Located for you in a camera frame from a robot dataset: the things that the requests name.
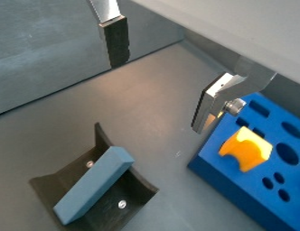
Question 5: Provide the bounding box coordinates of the light blue rectangular block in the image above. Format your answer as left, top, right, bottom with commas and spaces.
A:
54, 146, 134, 225

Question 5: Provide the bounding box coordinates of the yellow arch block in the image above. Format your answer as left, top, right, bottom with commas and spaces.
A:
218, 126, 273, 172

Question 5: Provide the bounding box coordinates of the blue shape sorting board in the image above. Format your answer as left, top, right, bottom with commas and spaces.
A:
189, 93, 300, 231

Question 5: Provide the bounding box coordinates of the black curved fixture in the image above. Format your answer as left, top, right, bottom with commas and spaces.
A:
30, 125, 158, 231

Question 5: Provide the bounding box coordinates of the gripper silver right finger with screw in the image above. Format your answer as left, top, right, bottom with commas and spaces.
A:
191, 57, 277, 134

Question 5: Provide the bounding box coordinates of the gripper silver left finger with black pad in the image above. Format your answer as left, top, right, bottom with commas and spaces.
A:
89, 0, 131, 69

